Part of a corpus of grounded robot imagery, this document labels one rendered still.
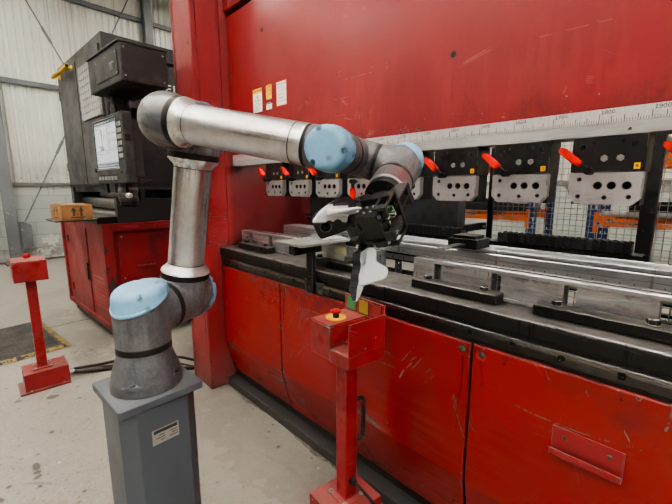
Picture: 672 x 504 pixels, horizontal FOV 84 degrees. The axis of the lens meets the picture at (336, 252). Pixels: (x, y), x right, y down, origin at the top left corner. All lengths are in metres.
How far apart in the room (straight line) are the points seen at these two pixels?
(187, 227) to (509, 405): 0.97
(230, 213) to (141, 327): 1.50
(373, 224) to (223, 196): 1.77
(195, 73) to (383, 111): 1.19
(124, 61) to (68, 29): 6.24
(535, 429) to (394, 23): 1.33
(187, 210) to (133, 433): 0.49
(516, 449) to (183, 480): 0.87
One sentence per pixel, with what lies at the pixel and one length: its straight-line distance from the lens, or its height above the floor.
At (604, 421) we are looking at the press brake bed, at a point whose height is 0.68.
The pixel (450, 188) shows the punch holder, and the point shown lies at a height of 1.21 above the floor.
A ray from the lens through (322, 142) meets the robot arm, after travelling 0.62.
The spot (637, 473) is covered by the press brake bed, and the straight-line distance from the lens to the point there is 1.19.
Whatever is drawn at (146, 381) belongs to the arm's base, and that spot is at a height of 0.81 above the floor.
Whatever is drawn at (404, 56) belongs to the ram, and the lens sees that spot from 1.46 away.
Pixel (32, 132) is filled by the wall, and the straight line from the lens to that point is 8.08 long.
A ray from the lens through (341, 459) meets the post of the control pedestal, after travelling 1.51.
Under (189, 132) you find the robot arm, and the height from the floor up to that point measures 1.32.
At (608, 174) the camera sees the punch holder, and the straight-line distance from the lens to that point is 1.13.
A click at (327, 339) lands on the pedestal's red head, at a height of 0.73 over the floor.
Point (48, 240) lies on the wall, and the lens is 8.10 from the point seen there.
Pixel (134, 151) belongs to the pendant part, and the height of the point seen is 1.40.
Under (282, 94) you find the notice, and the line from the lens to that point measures 1.95.
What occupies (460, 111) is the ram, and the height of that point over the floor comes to 1.45.
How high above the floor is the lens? 1.22
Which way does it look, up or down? 10 degrees down
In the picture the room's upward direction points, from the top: straight up
